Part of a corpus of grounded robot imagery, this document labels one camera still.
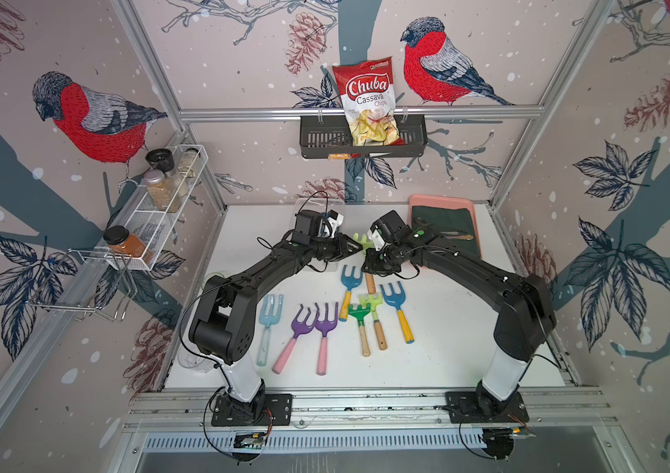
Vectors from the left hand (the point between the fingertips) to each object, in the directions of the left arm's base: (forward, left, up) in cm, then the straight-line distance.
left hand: (365, 244), depth 84 cm
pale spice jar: (+19, +53, +15) cm, 58 cm away
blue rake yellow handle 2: (-9, -11, -18) cm, 23 cm away
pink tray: (+38, -34, -20) cm, 54 cm away
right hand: (-5, +1, -5) cm, 7 cm away
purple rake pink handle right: (-17, +11, -19) cm, 28 cm away
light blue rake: (-16, +30, -20) cm, 39 cm away
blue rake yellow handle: (-2, +5, -19) cm, 19 cm away
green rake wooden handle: (-13, +1, -18) cm, 23 cm away
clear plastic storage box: (+37, +16, -22) cm, 46 cm away
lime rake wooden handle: (+2, 0, -3) cm, 3 cm away
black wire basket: (+34, +11, +14) cm, 38 cm away
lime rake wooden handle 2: (-9, -4, -18) cm, 21 cm away
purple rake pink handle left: (-18, +20, -20) cm, 33 cm away
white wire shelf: (+2, +58, +12) cm, 59 cm away
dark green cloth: (+23, -37, -19) cm, 48 cm away
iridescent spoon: (+17, -40, -19) cm, 48 cm away
